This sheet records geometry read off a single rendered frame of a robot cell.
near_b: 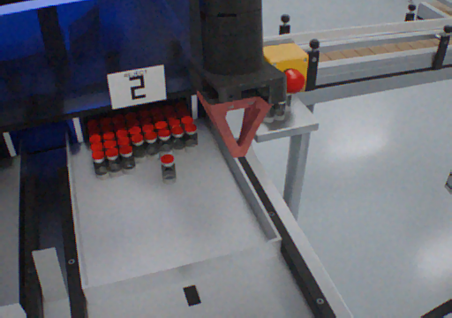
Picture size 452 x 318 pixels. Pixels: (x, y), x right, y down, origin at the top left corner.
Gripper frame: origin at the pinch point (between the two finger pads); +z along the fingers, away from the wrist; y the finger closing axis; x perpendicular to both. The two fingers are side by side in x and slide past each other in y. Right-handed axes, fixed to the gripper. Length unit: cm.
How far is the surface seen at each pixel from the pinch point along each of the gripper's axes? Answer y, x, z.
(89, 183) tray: 25.0, 16.6, 14.9
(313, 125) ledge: 27.6, -25.4, 15.1
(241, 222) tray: 9.6, -3.4, 17.7
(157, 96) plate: 25.9, 3.4, 3.0
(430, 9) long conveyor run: 59, -84, 3
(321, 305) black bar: -8.0, -6.8, 19.1
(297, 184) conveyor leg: 47, -33, 42
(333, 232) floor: 78, -67, 95
